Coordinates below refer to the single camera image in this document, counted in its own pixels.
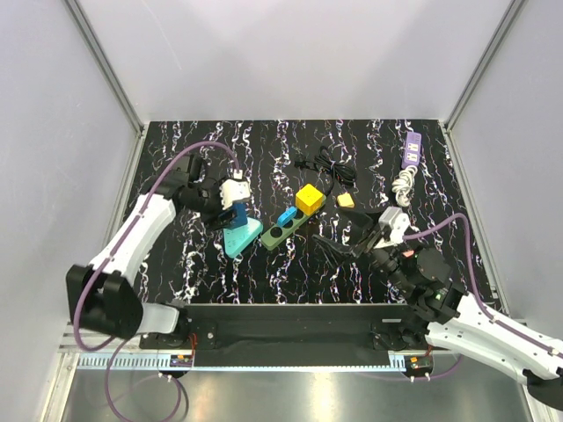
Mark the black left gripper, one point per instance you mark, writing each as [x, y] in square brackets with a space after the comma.
[211, 219]

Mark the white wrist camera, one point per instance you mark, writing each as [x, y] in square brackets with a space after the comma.
[234, 191]
[394, 223]

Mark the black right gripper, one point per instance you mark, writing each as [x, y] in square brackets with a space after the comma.
[336, 252]

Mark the dark blue cube adapter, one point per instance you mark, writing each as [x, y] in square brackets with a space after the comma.
[234, 217]

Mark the black marbled table mat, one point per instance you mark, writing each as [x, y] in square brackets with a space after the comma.
[360, 157]

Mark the light blue plug adapter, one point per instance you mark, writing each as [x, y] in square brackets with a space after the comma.
[286, 217]

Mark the yellow cube plug adapter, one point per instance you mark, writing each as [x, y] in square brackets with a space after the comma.
[309, 199]

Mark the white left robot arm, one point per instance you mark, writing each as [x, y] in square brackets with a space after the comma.
[101, 295]

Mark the green power strip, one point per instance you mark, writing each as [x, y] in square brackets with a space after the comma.
[274, 236]

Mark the small orange plug adapter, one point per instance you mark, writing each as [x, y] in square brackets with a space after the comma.
[345, 200]

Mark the purple power strip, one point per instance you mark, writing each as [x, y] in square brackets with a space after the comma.
[412, 150]

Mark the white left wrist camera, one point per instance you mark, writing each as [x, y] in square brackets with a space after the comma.
[234, 191]

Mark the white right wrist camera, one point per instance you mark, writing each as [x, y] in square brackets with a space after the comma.
[394, 223]

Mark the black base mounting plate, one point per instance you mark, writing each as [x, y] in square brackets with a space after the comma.
[279, 336]

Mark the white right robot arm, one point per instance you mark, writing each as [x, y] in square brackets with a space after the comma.
[450, 315]

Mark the teal triangular power strip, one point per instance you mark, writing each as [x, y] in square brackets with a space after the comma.
[236, 240]

